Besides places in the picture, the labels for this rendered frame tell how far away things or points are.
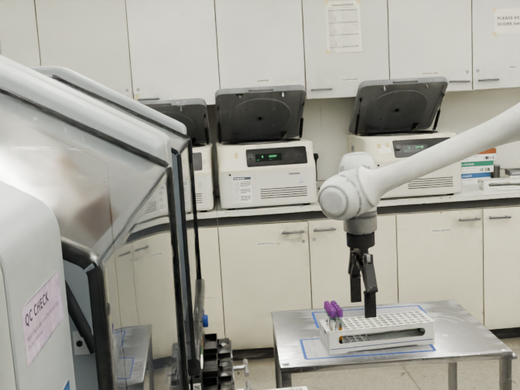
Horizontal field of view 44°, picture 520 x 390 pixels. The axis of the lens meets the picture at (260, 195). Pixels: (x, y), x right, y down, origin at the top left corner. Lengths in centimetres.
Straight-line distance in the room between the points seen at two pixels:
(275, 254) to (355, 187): 220
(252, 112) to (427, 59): 110
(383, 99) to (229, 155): 101
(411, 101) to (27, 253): 383
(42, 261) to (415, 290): 364
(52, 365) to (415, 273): 360
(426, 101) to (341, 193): 265
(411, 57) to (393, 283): 136
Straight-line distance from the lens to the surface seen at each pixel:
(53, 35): 398
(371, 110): 404
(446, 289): 396
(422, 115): 419
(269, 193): 362
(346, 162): 166
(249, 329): 379
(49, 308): 32
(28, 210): 32
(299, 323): 199
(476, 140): 160
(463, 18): 417
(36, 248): 30
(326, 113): 426
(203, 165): 360
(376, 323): 180
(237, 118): 393
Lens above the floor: 148
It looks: 8 degrees down
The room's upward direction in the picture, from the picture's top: 3 degrees counter-clockwise
